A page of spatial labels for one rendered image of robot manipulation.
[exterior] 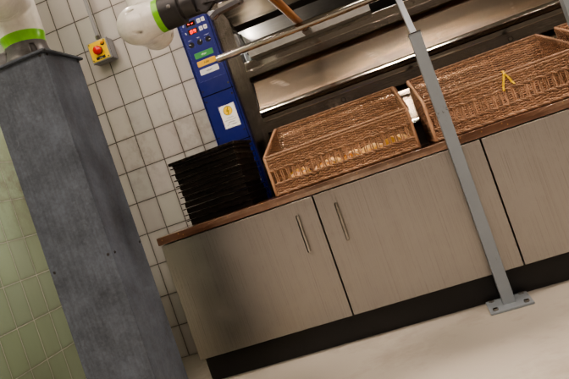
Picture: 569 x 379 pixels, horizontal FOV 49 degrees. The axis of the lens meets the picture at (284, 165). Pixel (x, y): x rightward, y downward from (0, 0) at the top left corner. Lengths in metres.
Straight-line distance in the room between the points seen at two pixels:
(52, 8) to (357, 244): 1.85
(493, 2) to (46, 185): 1.89
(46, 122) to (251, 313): 1.00
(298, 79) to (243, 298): 1.01
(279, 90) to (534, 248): 1.25
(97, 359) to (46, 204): 0.46
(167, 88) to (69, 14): 0.59
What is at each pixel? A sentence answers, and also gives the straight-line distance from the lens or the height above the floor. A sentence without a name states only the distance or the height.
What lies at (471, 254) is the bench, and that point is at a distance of 2.22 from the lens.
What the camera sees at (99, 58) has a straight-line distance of 2.99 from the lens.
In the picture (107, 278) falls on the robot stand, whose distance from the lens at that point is 1.82.
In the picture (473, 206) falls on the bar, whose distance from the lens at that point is 2.14.
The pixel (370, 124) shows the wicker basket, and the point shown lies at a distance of 2.23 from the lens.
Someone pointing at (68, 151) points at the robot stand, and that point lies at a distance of 1.83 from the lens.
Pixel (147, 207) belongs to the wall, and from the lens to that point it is 2.97.
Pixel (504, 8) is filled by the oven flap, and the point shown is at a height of 1.00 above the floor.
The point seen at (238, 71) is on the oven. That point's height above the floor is 1.15.
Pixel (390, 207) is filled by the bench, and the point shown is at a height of 0.42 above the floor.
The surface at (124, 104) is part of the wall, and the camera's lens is 3.00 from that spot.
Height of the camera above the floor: 0.64
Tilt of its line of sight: 1 degrees up
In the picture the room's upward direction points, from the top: 19 degrees counter-clockwise
